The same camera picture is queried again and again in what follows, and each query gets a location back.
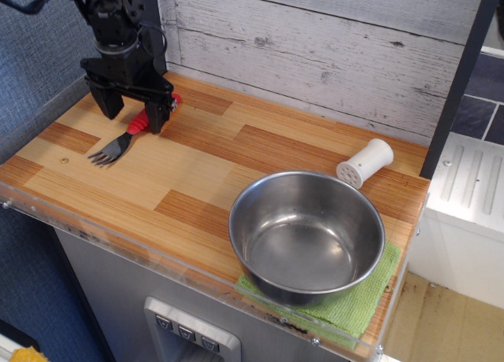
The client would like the white salt shaker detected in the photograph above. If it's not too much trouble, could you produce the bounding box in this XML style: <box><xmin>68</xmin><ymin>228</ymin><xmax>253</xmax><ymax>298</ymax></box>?
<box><xmin>336</xmin><ymin>139</ymin><xmax>394</xmax><ymax>189</ymax></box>

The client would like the dark grey right post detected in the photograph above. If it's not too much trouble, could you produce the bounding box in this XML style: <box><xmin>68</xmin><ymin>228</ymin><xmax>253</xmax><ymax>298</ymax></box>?
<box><xmin>420</xmin><ymin>0</ymin><xmax>499</xmax><ymax>179</ymax></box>

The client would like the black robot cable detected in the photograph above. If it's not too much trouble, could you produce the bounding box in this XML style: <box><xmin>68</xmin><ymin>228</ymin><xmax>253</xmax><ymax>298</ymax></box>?
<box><xmin>0</xmin><ymin>0</ymin><xmax>166</xmax><ymax>60</ymax></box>

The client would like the silver dispenser button panel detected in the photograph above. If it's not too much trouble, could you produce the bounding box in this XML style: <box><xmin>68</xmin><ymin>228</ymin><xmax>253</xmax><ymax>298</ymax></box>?
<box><xmin>143</xmin><ymin>297</ymin><xmax>242</xmax><ymax>361</ymax></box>

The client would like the stainless steel pot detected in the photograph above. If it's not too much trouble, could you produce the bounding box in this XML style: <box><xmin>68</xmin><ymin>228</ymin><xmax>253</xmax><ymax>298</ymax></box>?
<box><xmin>228</xmin><ymin>171</ymin><xmax>386</xmax><ymax>307</ymax></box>

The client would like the green cloth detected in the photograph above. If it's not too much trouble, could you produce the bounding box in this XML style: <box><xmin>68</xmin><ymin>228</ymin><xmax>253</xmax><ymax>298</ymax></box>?
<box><xmin>235</xmin><ymin>242</ymin><xmax>401</xmax><ymax>338</ymax></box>

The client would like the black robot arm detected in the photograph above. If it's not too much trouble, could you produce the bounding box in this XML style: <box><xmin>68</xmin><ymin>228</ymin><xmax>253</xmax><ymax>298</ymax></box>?
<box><xmin>72</xmin><ymin>0</ymin><xmax>175</xmax><ymax>134</ymax></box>

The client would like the white ridged sink unit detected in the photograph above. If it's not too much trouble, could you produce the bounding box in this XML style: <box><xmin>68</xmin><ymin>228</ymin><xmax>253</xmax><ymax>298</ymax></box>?
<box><xmin>409</xmin><ymin>133</ymin><xmax>503</xmax><ymax>308</ymax></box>

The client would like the clear acrylic edge guard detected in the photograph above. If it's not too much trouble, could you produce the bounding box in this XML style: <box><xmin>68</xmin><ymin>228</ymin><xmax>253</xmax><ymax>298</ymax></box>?
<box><xmin>1</xmin><ymin>184</ymin><xmax>407</xmax><ymax>361</ymax></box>

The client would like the dark grey left post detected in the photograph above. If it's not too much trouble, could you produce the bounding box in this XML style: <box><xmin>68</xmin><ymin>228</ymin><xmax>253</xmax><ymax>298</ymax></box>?
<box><xmin>144</xmin><ymin>0</ymin><xmax>167</xmax><ymax>76</ymax></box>

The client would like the yellow object in corner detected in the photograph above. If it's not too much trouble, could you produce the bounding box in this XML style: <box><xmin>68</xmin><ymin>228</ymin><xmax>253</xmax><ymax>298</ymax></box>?
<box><xmin>1</xmin><ymin>347</ymin><xmax>49</xmax><ymax>362</ymax></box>

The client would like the dark grey post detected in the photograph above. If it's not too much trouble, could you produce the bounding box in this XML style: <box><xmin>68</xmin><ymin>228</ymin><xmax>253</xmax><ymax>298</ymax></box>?
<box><xmin>420</xmin><ymin>0</ymin><xmax>499</xmax><ymax>179</ymax></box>
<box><xmin>144</xmin><ymin>0</ymin><xmax>167</xmax><ymax>76</ymax></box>

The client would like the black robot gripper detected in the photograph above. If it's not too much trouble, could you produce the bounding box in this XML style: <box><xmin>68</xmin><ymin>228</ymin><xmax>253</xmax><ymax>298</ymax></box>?
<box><xmin>80</xmin><ymin>47</ymin><xmax>176</xmax><ymax>135</ymax></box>

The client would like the red handled metal fork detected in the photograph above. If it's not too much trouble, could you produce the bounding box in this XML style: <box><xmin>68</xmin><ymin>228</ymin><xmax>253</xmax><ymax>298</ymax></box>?
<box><xmin>87</xmin><ymin>93</ymin><xmax>183</xmax><ymax>168</ymax></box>

